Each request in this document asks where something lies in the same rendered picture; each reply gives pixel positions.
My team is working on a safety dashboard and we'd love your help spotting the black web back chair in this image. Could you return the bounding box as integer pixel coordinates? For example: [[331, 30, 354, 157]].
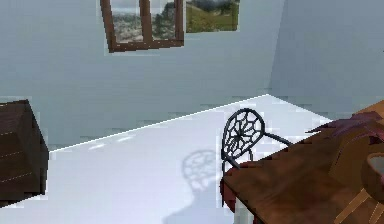
[[219, 107, 294, 214]]

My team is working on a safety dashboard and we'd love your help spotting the brown round bowl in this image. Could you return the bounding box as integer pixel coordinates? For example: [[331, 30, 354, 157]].
[[361, 152, 384, 204]]

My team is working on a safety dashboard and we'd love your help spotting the green landscape picture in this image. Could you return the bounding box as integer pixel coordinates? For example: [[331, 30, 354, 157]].
[[185, 0, 241, 34]]

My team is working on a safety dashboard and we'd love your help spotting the brown wooden table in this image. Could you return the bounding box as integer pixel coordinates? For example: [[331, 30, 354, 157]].
[[222, 99, 384, 224]]

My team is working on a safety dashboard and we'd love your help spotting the brown framed window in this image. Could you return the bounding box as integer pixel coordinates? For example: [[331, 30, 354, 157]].
[[99, 0, 185, 54]]

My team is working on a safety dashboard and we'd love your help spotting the light wooden chair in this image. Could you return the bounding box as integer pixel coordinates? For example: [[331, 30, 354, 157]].
[[333, 188, 384, 224]]

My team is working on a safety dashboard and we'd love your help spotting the purple leaf house plant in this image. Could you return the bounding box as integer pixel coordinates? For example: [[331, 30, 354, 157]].
[[305, 111, 384, 146]]

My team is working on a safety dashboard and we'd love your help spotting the dark brown chest of drawers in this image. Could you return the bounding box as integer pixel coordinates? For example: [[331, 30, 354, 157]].
[[0, 98, 50, 209]]

